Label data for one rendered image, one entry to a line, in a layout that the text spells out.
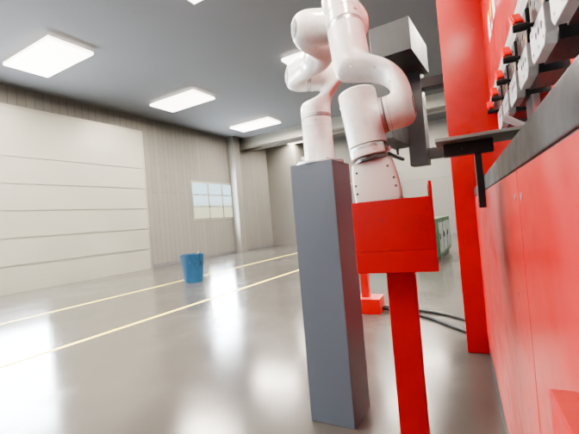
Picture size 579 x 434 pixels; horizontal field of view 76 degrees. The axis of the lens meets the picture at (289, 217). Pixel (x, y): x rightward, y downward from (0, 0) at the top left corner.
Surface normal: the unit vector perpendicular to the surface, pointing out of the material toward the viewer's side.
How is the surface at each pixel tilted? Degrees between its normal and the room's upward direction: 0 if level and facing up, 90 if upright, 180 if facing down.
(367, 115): 88
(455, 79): 90
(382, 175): 88
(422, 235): 90
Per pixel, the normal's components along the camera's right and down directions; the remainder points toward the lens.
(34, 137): 0.86, -0.08
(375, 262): -0.36, 0.02
